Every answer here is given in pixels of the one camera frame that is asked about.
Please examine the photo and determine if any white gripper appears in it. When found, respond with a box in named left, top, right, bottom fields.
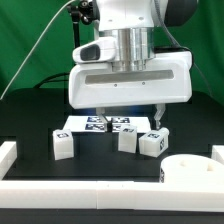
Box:
left=68, top=37, right=192, bottom=132

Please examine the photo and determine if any white round stool seat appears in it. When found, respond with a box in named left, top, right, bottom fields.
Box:
left=160, top=154, right=224, bottom=184

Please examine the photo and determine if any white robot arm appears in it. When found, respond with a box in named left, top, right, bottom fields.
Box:
left=69, top=0, right=198, bottom=125

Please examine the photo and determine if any white marker sheet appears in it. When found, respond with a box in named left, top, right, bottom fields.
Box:
left=64, top=116, right=151, bottom=133

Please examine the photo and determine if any green backdrop curtain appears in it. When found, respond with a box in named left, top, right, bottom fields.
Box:
left=0, top=0, right=224, bottom=101

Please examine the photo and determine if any white front rail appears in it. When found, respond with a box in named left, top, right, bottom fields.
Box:
left=0, top=181, right=224, bottom=212

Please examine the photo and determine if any black cable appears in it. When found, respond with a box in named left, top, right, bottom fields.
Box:
left=33, top=71, right=73, bottom=89

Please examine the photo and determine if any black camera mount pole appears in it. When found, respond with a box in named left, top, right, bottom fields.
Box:
left=67, top=4, right=81, bottom=48

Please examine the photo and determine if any black camera on mount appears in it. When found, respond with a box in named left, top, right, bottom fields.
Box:
left=79, top=0, right=96, bottom=8

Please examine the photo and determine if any white cable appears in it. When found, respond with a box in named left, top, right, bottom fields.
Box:
left=0, top=0, right=76, bottom=101

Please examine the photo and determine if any white left rail block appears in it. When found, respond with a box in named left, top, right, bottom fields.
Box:
left=0, top=141, right=17, bottom=181

